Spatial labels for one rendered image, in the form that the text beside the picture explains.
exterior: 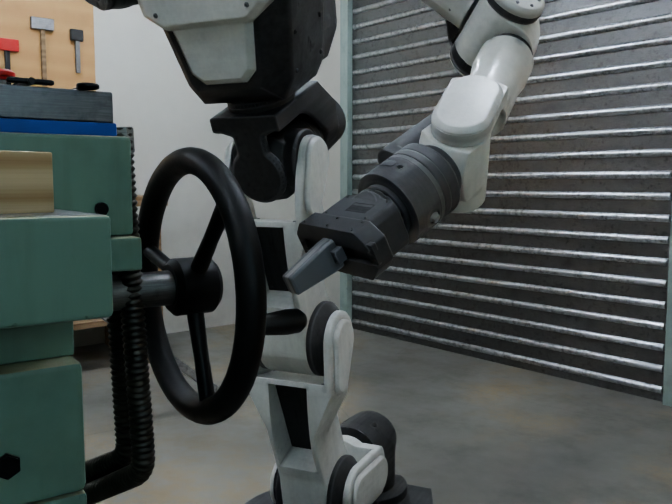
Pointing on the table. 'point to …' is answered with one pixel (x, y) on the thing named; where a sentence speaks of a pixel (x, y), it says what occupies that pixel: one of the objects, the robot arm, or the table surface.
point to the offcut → (26, 182)
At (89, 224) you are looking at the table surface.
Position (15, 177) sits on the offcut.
